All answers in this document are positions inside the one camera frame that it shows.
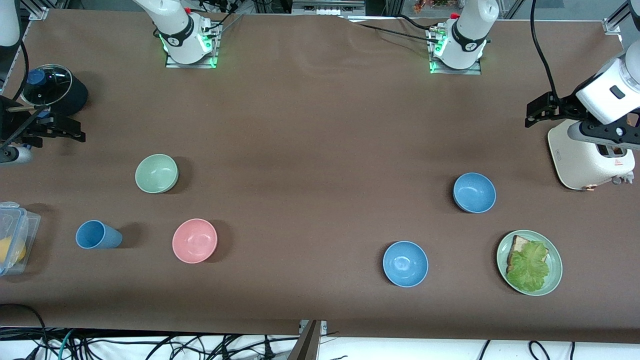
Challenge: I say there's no pale green bowl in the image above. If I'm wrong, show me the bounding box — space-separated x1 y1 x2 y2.
135 153 179 194

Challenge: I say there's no blue bowl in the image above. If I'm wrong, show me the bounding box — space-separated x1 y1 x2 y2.
453 172 497 214
382 241 429 288

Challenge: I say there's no pink bowl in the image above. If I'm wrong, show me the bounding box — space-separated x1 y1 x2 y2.
172 218 219 264

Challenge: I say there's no glass lid with blue knob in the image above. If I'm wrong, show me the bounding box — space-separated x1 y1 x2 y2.
21 64 74 107

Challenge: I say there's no cream white toaster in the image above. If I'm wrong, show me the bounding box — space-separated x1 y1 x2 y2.
547 119 636 192

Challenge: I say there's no clear plastic container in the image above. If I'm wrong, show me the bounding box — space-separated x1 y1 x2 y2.
0 201 42 277

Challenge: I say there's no blue plastic cup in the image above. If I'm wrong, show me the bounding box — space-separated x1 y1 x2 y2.
75 220 123 250

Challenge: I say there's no yellow fruit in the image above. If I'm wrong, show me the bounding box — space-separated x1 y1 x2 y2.
0 237 27 266

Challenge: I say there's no toast slice with dark crust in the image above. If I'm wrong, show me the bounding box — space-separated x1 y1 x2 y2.
506 235 550 275

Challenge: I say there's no bread slice with lettuce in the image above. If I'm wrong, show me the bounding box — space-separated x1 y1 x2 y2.
506 241 551 293

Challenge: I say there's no pale green plate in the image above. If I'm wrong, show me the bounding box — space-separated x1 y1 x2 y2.
496 230 564 297

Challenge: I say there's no brown table cover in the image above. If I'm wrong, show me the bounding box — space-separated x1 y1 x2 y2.
0 9 640 346

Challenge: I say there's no black pot with blue handle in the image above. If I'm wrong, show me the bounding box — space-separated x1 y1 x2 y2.
21 64 89 120

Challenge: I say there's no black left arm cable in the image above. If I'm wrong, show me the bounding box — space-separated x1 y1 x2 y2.
530 0 561 103

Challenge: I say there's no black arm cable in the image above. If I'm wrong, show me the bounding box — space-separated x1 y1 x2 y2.
530 0 561 103
11 41 30 103

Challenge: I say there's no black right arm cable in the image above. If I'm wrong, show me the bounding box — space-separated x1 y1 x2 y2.
11 41 30 103

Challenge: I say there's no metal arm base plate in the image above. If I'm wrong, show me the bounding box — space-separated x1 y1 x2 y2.
429 27 484 76
165 20 219 69

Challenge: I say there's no black cable on table cover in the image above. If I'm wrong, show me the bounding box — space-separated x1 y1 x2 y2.
345 17 441 43

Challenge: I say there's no black looped floor cable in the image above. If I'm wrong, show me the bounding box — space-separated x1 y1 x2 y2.
0 303 50 360

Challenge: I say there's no teal cable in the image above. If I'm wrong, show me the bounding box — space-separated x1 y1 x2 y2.
58 329 77 360

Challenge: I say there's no aluminium profile rail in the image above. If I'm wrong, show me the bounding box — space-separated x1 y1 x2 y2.
291 0 367 17

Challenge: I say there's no black floor cable bundle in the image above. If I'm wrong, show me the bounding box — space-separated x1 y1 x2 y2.
75 334 301 360

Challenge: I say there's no aluminium table edge bracket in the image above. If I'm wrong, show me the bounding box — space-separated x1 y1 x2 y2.
287 320 328 360

